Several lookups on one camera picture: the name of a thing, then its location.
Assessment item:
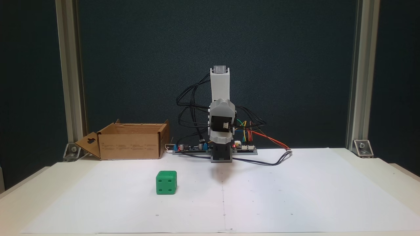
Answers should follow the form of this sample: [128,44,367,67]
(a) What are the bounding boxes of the black table cable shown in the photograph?
[177,150,293,166]

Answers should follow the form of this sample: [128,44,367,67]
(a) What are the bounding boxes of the orange red wire pair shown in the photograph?
[248,121,291,151]

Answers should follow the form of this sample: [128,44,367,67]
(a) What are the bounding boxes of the circuit board with jumper wires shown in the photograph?
[232,140,258,155]

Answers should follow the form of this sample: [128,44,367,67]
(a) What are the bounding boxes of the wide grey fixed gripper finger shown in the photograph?
[210,130,234,145]

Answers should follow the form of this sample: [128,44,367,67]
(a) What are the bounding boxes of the green dice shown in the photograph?
[156,170,178,195]

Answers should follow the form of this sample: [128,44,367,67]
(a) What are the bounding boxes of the black arm wire bundle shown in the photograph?
[176,73,267,145]

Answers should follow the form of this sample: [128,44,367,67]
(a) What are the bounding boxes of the brown cardboard box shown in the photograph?
[75,119,170,161]

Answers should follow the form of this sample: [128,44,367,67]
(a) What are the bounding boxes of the circuit board with capacitors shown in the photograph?
[172,139,212,155]

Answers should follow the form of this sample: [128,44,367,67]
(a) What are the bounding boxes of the aluminium frame post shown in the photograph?
[55,0,87,148]
[345,0,381,151]

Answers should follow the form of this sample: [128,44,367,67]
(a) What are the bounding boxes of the yellow jumper wire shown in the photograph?
[237,121,248,143]

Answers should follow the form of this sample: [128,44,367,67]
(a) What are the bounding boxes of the metal corner bracket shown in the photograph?
[353,139,374,158]
[63,143,82,162]

